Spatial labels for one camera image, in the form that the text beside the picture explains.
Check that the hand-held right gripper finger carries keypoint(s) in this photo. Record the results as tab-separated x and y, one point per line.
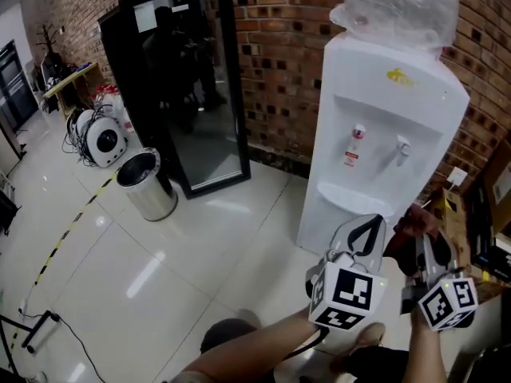
420	253
433	265

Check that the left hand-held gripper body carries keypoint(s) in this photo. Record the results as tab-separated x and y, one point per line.
351	293

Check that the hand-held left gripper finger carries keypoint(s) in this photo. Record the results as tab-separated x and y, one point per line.
339	238
379	249

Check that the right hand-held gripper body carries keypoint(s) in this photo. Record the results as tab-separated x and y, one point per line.
447	305

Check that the brown wiping cloth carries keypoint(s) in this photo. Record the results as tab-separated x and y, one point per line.
411	222

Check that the white water dispenser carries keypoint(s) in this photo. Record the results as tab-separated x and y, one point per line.
359	94

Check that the person's right forearm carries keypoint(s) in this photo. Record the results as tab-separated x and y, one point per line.
427	353

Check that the person's left forearm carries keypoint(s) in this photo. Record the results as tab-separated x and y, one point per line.
247	349

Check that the plastic-wrapped water bottle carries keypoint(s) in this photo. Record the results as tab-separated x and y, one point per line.
399	6

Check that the person's right shoe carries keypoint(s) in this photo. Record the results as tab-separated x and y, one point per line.
367	337

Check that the person's shoe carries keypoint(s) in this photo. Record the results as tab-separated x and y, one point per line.
249	317
367	337

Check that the black printed carton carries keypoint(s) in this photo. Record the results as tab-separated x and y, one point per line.
485	238

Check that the person's left shoe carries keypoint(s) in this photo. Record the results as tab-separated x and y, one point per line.
249	317

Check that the person's black shorts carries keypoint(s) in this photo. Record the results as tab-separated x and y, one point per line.
227	333

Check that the steel trash can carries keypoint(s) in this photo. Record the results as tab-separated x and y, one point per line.
151	198

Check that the white round device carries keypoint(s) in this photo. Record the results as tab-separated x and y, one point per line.
84	120
105	142

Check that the black framed glass door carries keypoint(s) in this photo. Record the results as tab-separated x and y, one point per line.
123	94

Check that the yellow black striped tape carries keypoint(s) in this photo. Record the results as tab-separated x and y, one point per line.
64	235

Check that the low wooden table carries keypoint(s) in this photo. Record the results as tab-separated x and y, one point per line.
70	80

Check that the black floor stand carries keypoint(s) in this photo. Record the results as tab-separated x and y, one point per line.
36	329

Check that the bare branch coat rack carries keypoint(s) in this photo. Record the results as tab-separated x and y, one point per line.
48	42

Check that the dark double door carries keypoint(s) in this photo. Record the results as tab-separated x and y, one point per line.
16	90

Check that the brown chair with metal frame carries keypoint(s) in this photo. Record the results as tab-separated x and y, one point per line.
487	365

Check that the white wall socket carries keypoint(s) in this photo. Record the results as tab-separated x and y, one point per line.
457	176

